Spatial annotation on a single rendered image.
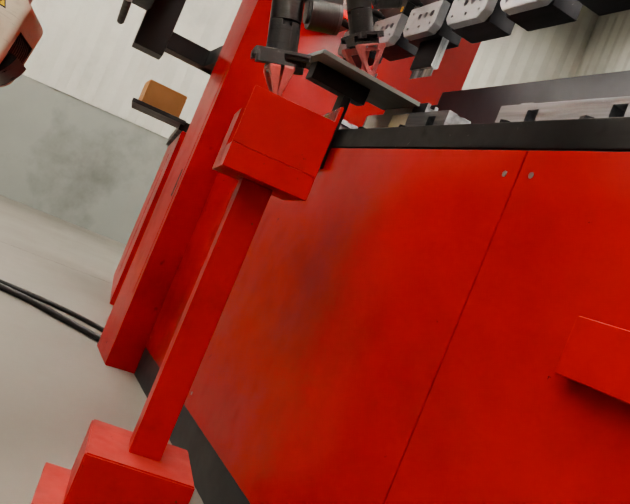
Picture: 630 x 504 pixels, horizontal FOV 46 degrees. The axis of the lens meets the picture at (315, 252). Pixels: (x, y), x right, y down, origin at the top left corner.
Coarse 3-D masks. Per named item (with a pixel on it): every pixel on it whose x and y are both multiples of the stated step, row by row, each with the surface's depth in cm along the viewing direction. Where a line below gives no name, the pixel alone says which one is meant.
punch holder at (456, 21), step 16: (464, 0) 162; (480, 0) 157; (496, 0) 154; (448, 16) 166; (464, 16) 159; (480, 16) 154; (496, 16) 155; (464, 32) 165; (480, 32) 161; (496, 32) 158
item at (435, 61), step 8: (432, 40) 177; (440, 40) 173; (448, 40) 173; (424, 48) 179; (432, 48) 175; (440, 48) 173; (416, 56) 181; (424, 56) 177; (432, 56) 173; (440, 56) 173; (416, 64) 179; (424, 64) 176; (432, 64) 173; (416, 72) 180; (424, 72) 176; (432, 72) 173
